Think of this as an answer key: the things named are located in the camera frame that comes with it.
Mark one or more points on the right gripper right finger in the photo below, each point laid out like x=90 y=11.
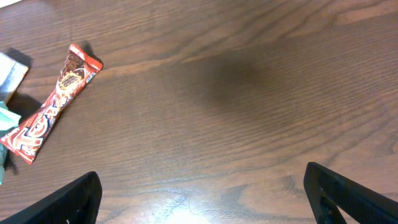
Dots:
x=329 y=192

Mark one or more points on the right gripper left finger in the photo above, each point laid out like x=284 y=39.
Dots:
x=76 y=202

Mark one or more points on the green flushable wipes pack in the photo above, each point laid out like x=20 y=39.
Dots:
x=9 y=120

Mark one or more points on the red chocolate bar wrapper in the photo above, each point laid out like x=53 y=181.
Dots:
x=26 y=139

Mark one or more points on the orange Kleenex tissue pack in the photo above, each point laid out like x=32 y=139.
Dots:
x=12 y=73

